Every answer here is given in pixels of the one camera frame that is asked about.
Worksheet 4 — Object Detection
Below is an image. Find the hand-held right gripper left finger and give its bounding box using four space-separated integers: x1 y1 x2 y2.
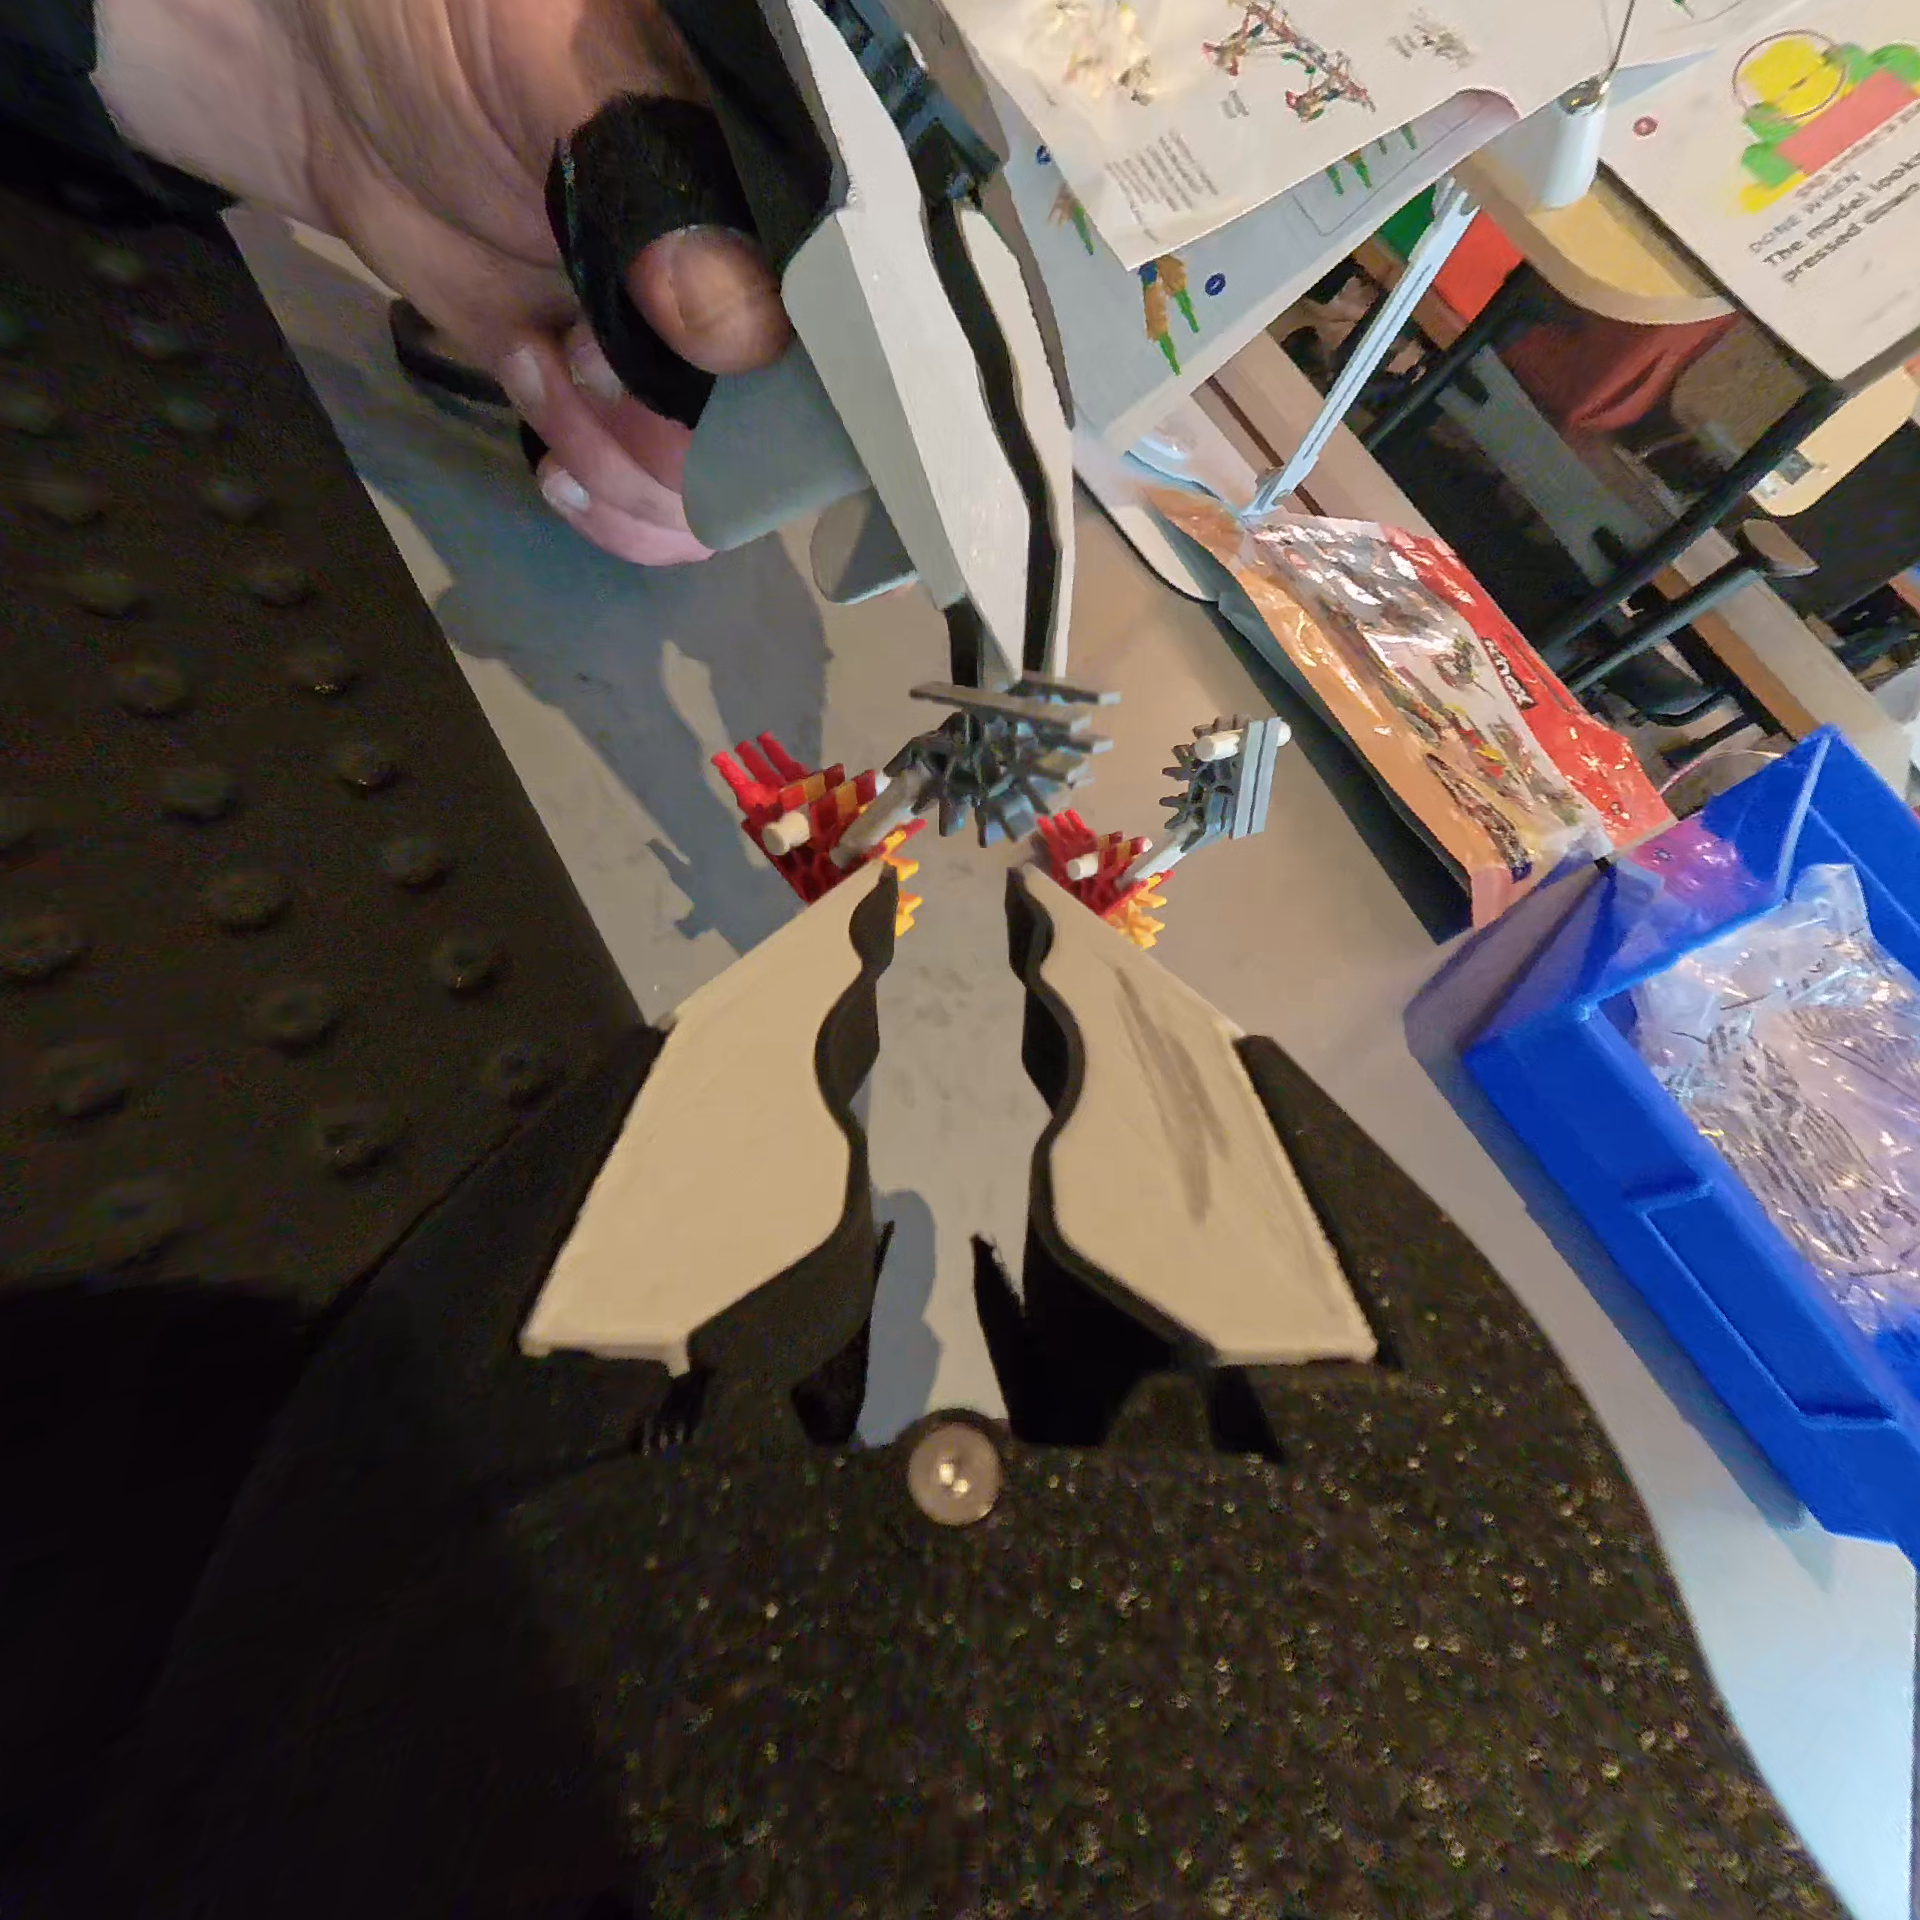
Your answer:
516 866 910 1374

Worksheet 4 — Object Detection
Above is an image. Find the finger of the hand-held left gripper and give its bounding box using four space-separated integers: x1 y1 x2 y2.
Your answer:
929 194 1080 681
776 0 1049 673

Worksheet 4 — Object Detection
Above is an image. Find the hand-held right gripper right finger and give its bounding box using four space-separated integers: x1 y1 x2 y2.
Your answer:
1005 866 1383 1374

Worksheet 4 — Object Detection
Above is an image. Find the small red yellow toy assembly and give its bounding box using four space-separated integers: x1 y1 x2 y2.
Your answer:
711 729 928 943

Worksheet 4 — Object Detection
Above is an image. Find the printed instruction booklet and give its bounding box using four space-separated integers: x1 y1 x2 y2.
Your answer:
936 0 1741 438

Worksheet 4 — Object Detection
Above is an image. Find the grey-topped red yellow toy assembly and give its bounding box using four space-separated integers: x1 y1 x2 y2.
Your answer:
1036 713 1296 952

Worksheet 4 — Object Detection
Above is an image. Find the blue plastic bin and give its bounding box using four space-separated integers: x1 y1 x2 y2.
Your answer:
1459 727 1920 1550

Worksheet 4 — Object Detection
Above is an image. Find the orange toy parts bag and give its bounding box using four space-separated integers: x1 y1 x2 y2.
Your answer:
1147 488 1677 929

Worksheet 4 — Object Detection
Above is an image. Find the black dimpled plastic panel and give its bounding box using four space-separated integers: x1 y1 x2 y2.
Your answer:
0 180 665 1310

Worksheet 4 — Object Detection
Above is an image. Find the white cylindrical holder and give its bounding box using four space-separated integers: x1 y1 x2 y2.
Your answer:
1551 82 1640 214

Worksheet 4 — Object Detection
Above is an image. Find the clear plastic bag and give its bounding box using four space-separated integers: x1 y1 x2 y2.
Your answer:
1627 863 1920 1340

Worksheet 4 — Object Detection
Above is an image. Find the white printed sign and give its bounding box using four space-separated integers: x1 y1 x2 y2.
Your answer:
1598 0 1920 383

